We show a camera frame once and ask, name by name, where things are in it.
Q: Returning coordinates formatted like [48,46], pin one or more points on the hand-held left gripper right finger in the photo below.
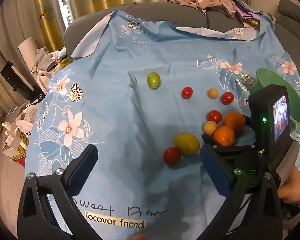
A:
[215,173]

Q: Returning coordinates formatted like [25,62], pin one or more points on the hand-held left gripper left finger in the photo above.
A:
[82,171]

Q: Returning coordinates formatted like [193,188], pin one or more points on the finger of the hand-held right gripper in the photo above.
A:
[248,125]
[237,149]

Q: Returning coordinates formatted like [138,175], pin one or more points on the orange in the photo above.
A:
[223,135]
[235,122]

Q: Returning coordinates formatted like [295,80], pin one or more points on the green bowl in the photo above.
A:
[267,77]

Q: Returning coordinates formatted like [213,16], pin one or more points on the red tomato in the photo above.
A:
[227,98]
[214,116]
[172,155]
[187,92]

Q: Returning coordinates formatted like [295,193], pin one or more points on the small yellow apricot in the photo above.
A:
[212,93]
[209,127]

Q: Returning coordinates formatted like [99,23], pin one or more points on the person's right hand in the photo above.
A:
[295,187]

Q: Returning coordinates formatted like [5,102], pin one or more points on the yellow-green lemon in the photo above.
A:
[186,143]

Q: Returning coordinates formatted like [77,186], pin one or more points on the white plastic bags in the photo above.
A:
[22,122]

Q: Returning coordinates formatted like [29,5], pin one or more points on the blue floral cloth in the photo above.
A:
[140,117]

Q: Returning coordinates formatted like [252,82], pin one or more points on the purple clothes pile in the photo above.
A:
[247,15]

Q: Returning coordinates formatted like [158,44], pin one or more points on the green plum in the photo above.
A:
[153,80]

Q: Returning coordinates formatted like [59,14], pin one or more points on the black box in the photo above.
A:
[16,77]

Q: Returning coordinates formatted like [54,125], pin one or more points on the pile of crumpled clothes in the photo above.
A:
[50,60]

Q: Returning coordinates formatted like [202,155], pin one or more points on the pink garment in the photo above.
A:
[207,0]

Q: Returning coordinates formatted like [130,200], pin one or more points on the white board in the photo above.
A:
[27,48]

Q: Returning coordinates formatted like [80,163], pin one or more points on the grey sofa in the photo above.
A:
[150,11]

